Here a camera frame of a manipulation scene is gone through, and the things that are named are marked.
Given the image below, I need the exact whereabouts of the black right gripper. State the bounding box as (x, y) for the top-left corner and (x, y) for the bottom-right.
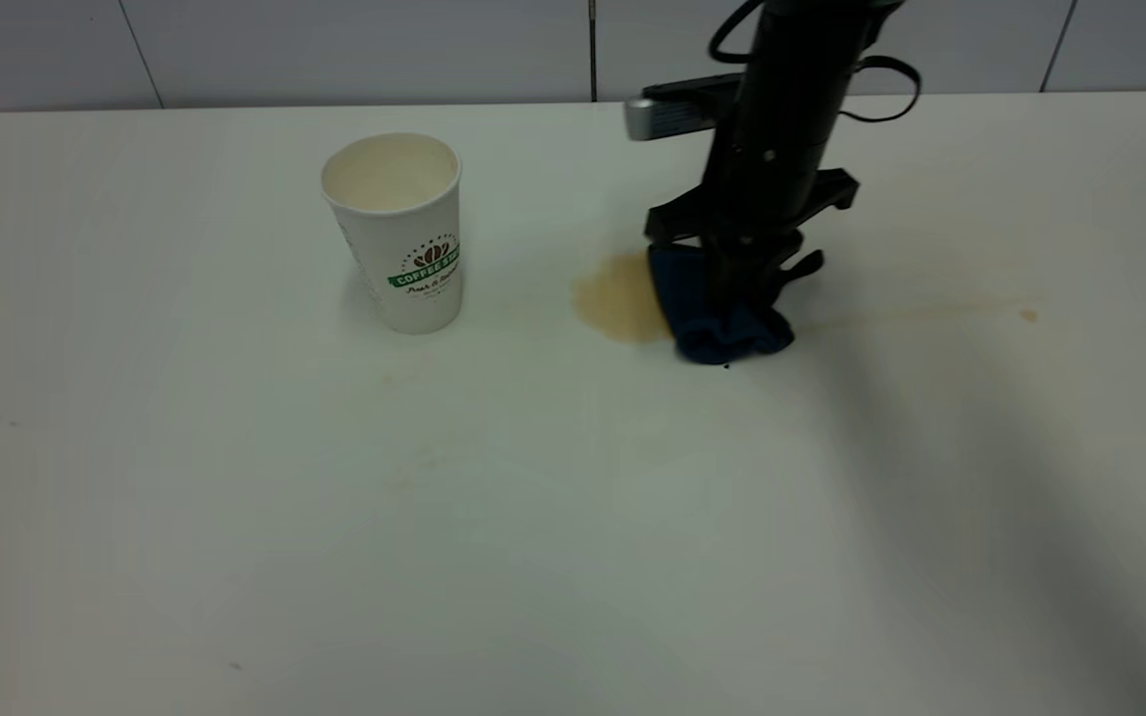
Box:
(644, 50), (861, 305)

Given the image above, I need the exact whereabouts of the dark blue cloth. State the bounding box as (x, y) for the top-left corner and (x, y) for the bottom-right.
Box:
(647, 244), (796, 366)

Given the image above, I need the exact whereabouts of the white paper coffee cup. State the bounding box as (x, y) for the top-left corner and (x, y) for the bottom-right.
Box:
(320, 132), (465, 336)

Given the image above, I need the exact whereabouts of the brown coffee spill stain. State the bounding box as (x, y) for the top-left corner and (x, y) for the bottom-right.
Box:
(572, 251), (675, 346)

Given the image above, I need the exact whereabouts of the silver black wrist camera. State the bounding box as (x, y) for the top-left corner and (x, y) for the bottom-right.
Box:
(625, 74), (745, 143)

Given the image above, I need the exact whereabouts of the black cable loop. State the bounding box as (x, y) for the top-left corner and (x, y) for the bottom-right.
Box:
(837, 55), (923, 126)
(709, 0), (769, 65)

